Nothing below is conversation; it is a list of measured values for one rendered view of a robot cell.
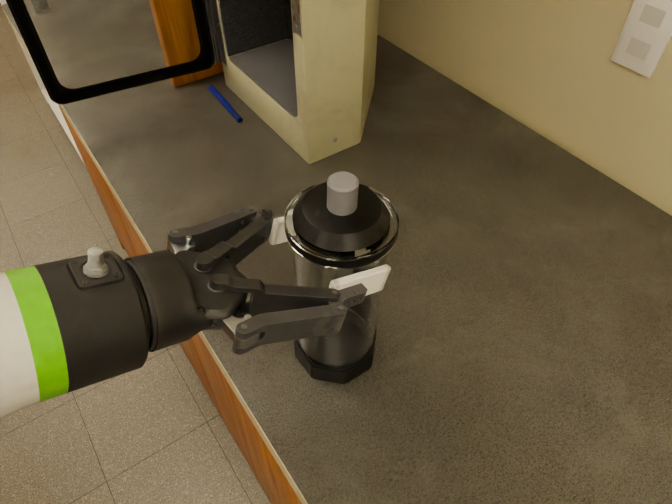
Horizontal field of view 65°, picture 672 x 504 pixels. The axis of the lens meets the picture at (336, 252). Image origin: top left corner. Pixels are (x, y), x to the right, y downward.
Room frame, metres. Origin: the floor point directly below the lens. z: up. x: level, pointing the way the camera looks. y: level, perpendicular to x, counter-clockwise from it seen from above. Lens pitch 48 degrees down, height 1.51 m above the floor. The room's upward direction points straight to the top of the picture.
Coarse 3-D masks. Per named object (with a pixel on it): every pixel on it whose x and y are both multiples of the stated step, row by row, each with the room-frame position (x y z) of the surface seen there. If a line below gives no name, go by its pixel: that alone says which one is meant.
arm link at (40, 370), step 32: (0, 288) 0.20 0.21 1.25; (32, 288) 0.21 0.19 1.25; (0, 320) 0.18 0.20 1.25; (32, 320) 0.18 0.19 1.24; (0, 352) 0.16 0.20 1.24; (32, 352) 0.17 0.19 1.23; (64, 352) 0.18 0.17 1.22; (0, 384) 0.15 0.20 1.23; (32, 384) 0.16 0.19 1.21; (64, 384) 0.17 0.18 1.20; (0, 416) 0.14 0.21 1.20
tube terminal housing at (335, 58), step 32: (320, 0) 0.74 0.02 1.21; (352, 0) 0.77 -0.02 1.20; (320, 32) 0.74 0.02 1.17; (352, 32) 0.77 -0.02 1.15; (224, 64) 0.97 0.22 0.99; (320, 64) 0.74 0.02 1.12; (352, 64) 0.77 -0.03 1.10; (256, 96) 0.87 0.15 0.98; (320, 96) 0.74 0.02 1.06; (352, 96) 0.77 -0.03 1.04; (288, 128) 0.77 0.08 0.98; (320, 128) 0.73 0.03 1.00; (352, 128) 0.77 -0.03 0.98
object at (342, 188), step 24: (312, 192) 0.37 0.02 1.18; (336, 192) 0.34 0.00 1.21; (360, 192) 0.37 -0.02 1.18; (312, 216) 0.34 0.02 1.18; (336, 216) 0.34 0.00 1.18; (360, 216) 0.34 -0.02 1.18; (384, 216) 0.35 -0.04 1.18; (312, 240) 0.32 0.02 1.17; (336, 240) 0.32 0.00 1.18; (360, 240) 0.32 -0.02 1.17
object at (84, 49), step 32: (64, 0) 0.86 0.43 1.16; (96, 0) 0.88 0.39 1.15; (128, 0) 0.90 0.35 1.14; (160, 0) 0.93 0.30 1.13; (64, 32) 0.85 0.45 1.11; (96, 32) 0.87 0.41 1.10; (128, 32) 0.90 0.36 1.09; (160, 32) 0.92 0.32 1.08; (192, 32) 0.95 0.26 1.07; (64, 64) 0.84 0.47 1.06; (96, 64) 0.87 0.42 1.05; (128, 64) 0.89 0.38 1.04; (160, 64) 0.92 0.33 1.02
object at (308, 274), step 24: (288, 216) 0.35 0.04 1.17; (384, 240) 0.32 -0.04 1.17; (312, 264) 0.32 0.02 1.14; (384, 264) 0.34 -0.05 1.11; (360, 312) 0.31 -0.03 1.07; (336, 336) 0.31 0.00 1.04; (360, 336) 0.31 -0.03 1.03; (312, 360) 0.32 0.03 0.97; (336, 360) 0.31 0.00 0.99; (360, 360) 0.32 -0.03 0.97
